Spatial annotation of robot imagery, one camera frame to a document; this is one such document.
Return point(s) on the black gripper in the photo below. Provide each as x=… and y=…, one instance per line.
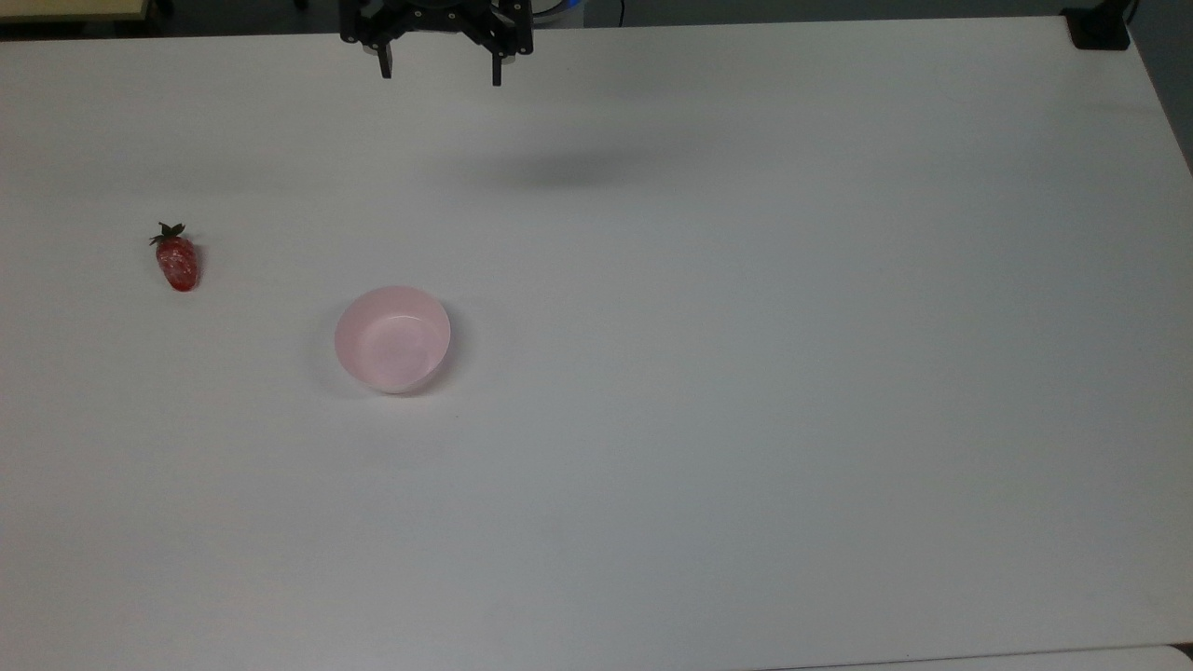
x=438, y=17

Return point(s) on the red strawberry with green leaves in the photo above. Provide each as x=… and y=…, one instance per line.
x=177, y=262

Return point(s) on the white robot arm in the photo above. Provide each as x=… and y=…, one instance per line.
x=559, y=13

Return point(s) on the pink plastic bowl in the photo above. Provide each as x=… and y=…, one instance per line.
x=392, y=340

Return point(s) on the light wooden table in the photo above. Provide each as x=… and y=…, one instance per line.
x=65, y=8

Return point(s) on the black clamp mount base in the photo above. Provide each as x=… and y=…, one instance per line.
x=1098, y=30

